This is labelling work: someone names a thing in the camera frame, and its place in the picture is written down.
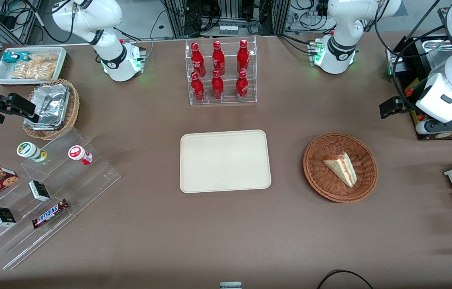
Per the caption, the brown wicker basket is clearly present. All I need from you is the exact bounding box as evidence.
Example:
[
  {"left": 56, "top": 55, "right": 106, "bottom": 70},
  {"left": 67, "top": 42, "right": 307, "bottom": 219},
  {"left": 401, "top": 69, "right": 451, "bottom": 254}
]
[{"left": 303, "top": 133, "right": 378, "bottom": 204}]

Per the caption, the black floor cable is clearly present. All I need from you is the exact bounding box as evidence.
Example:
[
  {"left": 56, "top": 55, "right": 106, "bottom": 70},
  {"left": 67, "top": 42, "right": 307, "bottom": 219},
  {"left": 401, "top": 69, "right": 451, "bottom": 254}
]
[{"left": 316, "top": 269, "right": 375, "bottom": 289}]

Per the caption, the red cola bottle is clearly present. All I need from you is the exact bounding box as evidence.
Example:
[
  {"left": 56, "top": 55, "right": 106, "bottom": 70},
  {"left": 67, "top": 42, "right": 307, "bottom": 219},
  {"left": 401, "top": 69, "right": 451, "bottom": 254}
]
[
  {"left": 212, "top": 41, "right": 225, "bottom": 77},
  {"left": 211, "top": 69, "right": 225, "bottom": 100},
  {"left": 236, "top": 70, "right": 249, "bottom": 102},
  {"left": 191, "top": 72, "right": 205, "bottom": 102},
  {"left": 237, "top": 39, "right": 250, "bottom": 75},
  {"left": 191, "top": 42, "right": 206, "bottom": 77}
]

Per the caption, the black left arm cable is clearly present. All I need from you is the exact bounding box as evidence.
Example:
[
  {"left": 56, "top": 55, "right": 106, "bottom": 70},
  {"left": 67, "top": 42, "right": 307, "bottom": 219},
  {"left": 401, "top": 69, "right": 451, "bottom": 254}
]
[{"left": 373, "top": 0, "right": 452, "bottom": 106}]

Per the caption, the black hot dog roller machine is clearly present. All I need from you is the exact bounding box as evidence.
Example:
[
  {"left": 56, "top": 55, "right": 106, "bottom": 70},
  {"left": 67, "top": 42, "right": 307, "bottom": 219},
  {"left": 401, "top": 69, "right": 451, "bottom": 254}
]
[{"left": 385, "top": 34, "right": 452, "bottom": 141}]

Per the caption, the steel warmer pan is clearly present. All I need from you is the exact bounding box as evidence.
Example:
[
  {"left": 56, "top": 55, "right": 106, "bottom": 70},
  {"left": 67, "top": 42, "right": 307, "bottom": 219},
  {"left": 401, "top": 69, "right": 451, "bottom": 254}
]
[{"left": 422, "top": 37, "right": 452, "bottom": 69}]

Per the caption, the green lidded cup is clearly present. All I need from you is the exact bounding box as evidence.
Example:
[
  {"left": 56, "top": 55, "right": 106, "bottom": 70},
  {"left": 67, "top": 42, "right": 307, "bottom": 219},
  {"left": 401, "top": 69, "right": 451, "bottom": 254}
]
[{"left": 16, "top": 141, "right": 48, "bottom": 163}]

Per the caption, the teal snack packet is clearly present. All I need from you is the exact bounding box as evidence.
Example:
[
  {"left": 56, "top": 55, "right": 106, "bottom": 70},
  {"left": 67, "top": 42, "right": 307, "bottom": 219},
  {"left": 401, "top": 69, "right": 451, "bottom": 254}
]
[{"left": 2, "top": 52, "right": 30, "bottom": 64}]

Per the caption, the beige plastic tray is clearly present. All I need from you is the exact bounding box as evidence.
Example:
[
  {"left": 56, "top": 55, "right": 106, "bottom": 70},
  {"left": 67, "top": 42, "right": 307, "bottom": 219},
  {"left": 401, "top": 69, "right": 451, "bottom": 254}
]
[{"left": 180, "top": 129, "right": 272, "bottom": 194}]

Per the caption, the clear acrylic bottle rack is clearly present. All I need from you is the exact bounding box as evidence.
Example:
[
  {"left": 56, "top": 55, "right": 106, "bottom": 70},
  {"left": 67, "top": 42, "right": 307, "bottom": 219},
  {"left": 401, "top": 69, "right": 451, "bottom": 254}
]
[{"left": 185, "top": 36, "right": 258, "bottom": 106}]

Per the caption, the light wicker basket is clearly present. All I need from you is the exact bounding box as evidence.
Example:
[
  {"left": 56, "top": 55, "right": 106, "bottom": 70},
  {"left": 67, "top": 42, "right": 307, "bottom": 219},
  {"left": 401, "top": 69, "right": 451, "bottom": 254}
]
[{"left": 22, "top": 78, "right": 81, "bottom": 141}]

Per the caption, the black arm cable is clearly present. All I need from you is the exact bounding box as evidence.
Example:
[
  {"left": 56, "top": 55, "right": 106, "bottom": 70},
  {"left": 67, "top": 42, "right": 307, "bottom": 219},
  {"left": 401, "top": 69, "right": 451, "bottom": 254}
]
[
  {"left": 33, "top": 0, "right": 76, "bottom": 44},
  {"left": 373, "top": 0, "right": 452, "bottom": 106}
]

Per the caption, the clear acrylic stepped stand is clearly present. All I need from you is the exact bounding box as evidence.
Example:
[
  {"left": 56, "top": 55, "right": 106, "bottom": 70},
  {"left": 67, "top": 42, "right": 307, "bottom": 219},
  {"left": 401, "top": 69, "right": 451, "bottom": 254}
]
[{"left": 0, "top": 127, "right": 122, "bottom": 271}]

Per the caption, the aluminium foil container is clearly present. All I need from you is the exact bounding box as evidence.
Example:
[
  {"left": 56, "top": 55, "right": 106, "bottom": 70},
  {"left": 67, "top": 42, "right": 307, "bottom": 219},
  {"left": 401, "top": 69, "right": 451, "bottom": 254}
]
[{"left": 24, "top": 83, "right": 70, "bottom": 131}]

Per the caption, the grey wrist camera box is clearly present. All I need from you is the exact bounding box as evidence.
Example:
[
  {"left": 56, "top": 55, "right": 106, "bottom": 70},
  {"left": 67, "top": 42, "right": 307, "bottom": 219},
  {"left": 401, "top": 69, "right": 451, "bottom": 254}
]
[{"left": 415, "top": 119, "right": 440, "bottom": 135}]

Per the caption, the triangular sandwich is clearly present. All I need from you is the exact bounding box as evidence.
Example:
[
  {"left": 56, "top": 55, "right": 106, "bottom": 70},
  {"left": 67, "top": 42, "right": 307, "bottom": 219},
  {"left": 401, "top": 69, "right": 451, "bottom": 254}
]
[{"left": 322, "top": 151, "right": 358, "bottom": 189}]

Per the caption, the white rectangular snack tray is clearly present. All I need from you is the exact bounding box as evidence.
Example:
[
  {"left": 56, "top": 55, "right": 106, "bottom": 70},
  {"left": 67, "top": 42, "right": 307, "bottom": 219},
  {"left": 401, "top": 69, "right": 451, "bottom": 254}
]
[{"left": 0, "top": 47, "right": 68, "bottom": 86}]

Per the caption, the clear bag of crackers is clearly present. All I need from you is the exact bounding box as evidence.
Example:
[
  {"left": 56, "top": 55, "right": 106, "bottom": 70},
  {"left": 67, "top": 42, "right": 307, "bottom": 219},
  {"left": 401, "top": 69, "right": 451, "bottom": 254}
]
[
  {"left": 28, "top": 54, "right": 59, "bottom": 68},
  {"left": 11, "top": 62, "right": 56, "bottom": 80}
]

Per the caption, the red lidded cup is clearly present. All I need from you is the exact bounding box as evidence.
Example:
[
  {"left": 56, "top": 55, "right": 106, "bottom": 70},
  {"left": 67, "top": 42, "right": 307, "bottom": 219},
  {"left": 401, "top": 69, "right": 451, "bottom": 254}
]
[{"left": 68, "top": 145, "right": 93, "bottom": 166}]

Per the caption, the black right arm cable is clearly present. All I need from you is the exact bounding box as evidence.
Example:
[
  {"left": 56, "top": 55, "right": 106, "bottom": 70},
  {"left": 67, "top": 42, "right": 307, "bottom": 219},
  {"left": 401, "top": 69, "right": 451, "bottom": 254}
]
[{"left": 33, "top": 0, "right": 76, "bottom": 44}]

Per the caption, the Snickers chocolate bar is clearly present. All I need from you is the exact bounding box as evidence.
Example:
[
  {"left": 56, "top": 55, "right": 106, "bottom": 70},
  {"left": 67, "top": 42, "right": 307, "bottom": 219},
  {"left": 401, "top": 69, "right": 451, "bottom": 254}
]
[{"left": 32, "top": 198, "right": 70, "bottom": 230}]

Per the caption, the small black box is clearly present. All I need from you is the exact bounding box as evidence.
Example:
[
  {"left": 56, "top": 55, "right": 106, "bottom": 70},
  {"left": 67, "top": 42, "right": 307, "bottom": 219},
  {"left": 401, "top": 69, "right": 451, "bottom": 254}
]
[
  {"left": 0, "top": 207, "right": 17, "bottom": 228},
  {"left": 28, "top": 180, "right": 51, "bottom": 202}
]

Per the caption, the aluminium frame post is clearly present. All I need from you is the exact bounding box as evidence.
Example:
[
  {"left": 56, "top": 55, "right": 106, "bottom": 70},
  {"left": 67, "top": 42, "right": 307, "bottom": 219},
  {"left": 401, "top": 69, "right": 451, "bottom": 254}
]
[
  {"left": 161, "top": 0, "right": 187, "bottom": 39},
  {"left": 273, "top": 0, "right": 291, "bottom": 36}
]

